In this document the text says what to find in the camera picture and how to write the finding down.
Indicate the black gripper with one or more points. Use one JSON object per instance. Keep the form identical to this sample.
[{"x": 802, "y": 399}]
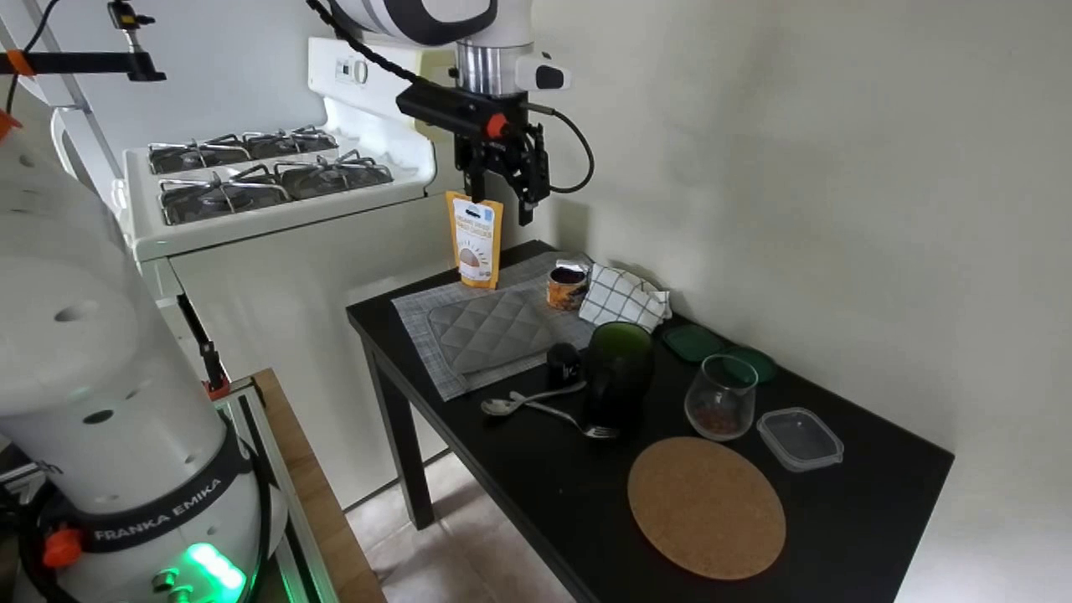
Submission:
[{"x": 479, "y": 120}]

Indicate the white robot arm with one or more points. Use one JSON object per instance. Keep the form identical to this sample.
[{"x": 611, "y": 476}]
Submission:
[{"x": 112, "y": 371}]

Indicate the orange white food package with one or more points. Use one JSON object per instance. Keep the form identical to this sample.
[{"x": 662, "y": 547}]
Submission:
[{"x": 476, "y": 241}]

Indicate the round cork mat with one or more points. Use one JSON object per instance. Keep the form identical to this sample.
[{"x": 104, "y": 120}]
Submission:
[{"x": 705, "y": 506}]

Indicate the orange black bar clamp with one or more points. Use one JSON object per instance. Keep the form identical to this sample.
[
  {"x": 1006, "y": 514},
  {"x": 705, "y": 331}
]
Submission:
[{"x": 206, "y": 358}]

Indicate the white gas stove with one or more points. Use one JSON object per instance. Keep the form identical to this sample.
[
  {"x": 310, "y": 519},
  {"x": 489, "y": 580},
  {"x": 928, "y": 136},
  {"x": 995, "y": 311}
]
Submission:
[{"x": 278, "y": 289}]

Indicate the metal spoon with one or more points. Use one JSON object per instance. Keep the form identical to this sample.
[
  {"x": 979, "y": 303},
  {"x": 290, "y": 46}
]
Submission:
[
  {"x": 523, "y": 399},
  {"x": 569, "y": 419}
]

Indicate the clear plastic lunchbox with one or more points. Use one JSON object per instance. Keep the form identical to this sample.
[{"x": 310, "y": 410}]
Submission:
[{"x": 797, "y": 441}]

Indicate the wooden board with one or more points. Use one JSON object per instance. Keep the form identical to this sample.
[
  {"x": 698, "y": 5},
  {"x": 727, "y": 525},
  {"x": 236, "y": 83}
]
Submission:
[{"x": 301, "y": 482}]

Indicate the black mounting bar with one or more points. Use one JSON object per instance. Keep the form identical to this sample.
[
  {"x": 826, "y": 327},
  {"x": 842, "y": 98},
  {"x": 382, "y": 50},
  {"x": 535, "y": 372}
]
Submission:
[{"x": 89, "y": 66}]

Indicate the black table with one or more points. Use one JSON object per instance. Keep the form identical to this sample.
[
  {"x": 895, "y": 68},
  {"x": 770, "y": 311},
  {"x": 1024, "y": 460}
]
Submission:
[{"x": 850, "y": 514}]

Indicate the orange snack can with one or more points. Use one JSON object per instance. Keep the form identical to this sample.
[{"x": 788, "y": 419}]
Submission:
[{"x": 567, "y": 289}]

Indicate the dark mug green inside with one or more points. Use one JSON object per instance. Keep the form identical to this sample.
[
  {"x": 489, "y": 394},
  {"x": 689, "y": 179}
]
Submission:
[{"x": 620, "y": 371}]

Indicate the green plastic lid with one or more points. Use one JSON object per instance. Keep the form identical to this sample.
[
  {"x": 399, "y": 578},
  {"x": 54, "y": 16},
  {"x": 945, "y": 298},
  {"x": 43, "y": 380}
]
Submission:
[{"x": 698, "y": 339}]

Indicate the clear glass with nuts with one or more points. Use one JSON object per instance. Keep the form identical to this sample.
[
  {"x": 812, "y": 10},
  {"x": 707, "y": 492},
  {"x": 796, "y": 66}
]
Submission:
[{"x": 722, "y": 404}]

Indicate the grey quilted pot holder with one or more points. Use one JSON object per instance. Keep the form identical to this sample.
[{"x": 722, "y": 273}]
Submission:
[{"x": 496, "y": 331}]

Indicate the grey checked placemat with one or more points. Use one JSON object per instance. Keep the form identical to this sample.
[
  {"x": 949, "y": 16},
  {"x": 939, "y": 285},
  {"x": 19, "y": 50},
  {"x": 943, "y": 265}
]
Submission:
[{"x": 429, "y": 324}]

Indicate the small black round object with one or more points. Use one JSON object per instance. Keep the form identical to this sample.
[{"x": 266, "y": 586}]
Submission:
[{"x": 559, "y": 362}]

